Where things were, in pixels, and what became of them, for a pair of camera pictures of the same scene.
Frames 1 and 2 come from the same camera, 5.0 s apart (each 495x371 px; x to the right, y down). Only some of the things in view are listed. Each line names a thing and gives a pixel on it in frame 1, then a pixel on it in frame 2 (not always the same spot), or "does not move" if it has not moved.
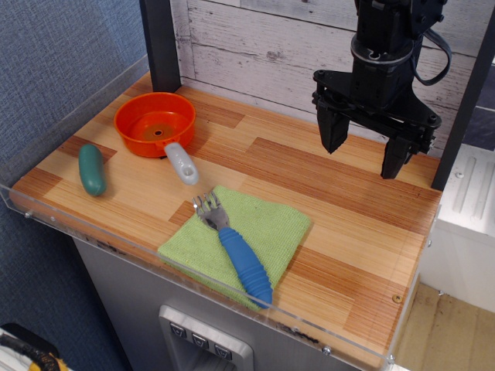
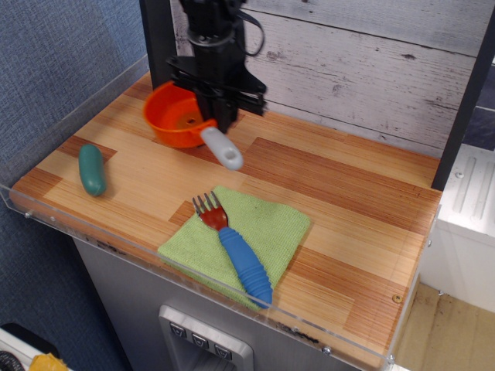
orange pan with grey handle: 150,124 -> 172,112
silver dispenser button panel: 192,345 does not move
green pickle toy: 91,169 does not move
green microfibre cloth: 271,235 does not move
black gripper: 380,95 -> 222,70
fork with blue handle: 241,251 does not move
